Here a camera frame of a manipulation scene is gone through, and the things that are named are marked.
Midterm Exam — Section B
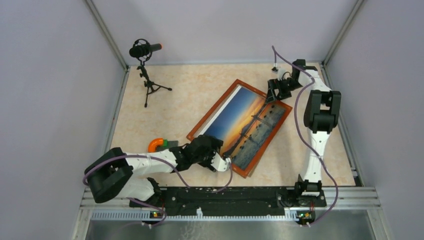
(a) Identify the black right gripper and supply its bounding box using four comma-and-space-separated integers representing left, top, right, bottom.
264, 79, 302, 106

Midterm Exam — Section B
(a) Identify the red wooden photo frame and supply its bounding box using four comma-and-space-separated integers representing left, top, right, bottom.
186, 79, 293, 178

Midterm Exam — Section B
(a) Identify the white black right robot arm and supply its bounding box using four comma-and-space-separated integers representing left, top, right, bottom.
265, 59, 342, 206

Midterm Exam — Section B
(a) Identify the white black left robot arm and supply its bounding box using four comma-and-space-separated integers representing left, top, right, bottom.
82, 135, 232, 207

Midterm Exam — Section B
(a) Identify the grey lego baseplate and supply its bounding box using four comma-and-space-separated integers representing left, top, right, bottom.
155, 140, 179, 152

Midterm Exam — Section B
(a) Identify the orange curved lego piece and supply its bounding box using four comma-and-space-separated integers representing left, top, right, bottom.
147, 138, 165, 153

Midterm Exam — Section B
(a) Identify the black microphone tripod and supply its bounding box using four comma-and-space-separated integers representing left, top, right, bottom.
136, 65, 173, 108

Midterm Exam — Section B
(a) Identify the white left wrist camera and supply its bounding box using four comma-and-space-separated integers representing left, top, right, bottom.
210, 153, 232, 172

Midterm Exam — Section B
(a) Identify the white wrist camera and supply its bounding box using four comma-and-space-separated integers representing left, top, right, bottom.
271, 66, 292, 81
210, 153, 232, 172

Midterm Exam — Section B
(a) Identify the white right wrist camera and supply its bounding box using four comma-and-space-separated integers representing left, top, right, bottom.
271, 66, 292, 81

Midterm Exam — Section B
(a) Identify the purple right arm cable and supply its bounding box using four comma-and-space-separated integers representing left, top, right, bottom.
271, 45, 339, 228

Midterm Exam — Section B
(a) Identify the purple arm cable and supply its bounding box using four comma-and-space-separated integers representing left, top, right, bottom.
271, 45, 339, 228
82, 154, 234, 229

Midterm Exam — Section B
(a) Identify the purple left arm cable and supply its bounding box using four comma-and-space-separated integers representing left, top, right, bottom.
82, 154, 234, 229

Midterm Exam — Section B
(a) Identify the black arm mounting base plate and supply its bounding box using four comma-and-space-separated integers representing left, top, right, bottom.
148, 186, 327, 217

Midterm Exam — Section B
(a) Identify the aluminium front rail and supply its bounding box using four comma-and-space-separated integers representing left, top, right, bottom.
80, 187, 381, 223

